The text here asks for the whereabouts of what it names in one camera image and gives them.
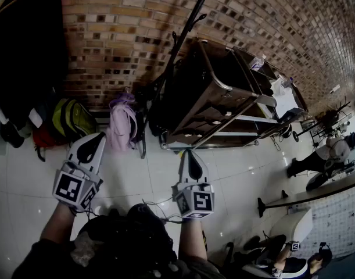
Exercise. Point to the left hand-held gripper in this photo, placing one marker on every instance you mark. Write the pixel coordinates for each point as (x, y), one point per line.
(66, 187)

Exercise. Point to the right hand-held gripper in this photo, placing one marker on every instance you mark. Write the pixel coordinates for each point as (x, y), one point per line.
(202, 200)

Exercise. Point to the black metal clothes rack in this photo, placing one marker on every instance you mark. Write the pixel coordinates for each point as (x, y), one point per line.
(191, 19)

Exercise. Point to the person's left forearm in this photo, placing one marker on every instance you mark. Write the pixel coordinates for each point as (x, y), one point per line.
(56, 225)

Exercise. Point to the person's right forearm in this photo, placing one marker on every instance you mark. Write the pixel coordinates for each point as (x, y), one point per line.
(191, 240)

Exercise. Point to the yellow-green backpack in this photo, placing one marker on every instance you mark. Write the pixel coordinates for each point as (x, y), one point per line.
(72, 118)

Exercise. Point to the pink purple bag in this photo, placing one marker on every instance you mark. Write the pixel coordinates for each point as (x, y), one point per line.
(120, 126)

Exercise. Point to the red bag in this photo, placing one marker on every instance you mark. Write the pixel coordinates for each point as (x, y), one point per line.
(42, 139)

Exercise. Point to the person's dark clothing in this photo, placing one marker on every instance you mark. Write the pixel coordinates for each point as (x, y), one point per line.
(122, 243)

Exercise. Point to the white chair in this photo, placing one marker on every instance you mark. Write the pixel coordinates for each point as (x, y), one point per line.
(299, 227)

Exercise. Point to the white cloth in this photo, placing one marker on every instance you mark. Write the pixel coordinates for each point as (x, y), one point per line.
(284, 100)

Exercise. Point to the hanging black clothes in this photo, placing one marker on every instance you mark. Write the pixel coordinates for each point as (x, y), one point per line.
(23, 54)

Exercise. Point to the clear plastic bottle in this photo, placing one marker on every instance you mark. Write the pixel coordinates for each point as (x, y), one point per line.
(257, 62)

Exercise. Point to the long grey table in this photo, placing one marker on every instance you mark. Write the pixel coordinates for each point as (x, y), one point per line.
(325, 192)

